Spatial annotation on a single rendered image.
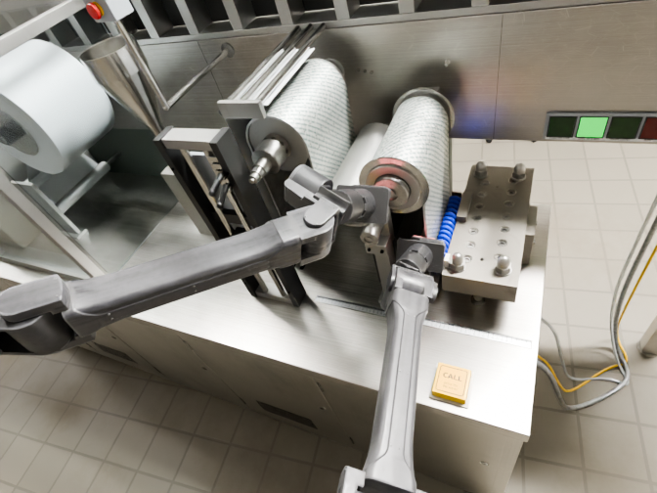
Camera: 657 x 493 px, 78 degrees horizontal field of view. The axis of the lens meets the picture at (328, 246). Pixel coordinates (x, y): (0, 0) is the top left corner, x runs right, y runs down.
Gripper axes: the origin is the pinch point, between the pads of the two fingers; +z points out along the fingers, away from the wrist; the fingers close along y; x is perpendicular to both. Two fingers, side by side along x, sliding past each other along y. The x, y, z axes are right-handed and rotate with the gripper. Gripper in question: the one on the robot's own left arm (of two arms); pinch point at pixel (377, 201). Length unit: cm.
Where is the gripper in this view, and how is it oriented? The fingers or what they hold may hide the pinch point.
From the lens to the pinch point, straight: 83.4
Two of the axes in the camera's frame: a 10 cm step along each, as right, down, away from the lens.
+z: 4.5, -1.4, 8.8
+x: 0.5, -9.8, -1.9
